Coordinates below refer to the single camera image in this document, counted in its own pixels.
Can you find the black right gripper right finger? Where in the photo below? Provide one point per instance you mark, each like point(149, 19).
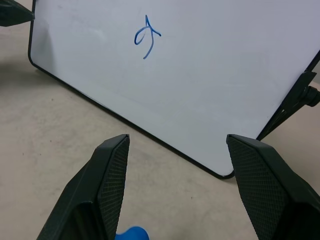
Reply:
point(270, 190)

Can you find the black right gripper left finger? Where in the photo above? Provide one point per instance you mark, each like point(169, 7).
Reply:
point(95, 190)

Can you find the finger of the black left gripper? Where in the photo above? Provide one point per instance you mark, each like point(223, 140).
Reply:
point(13, 12)

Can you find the blue eraser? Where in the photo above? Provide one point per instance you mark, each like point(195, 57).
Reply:
point(133, 233)

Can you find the blue marker drawing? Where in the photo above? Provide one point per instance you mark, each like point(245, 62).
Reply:
point(149, 30)

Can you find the white whiteboard with black frame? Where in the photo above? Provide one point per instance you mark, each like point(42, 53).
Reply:
point(200, 87)

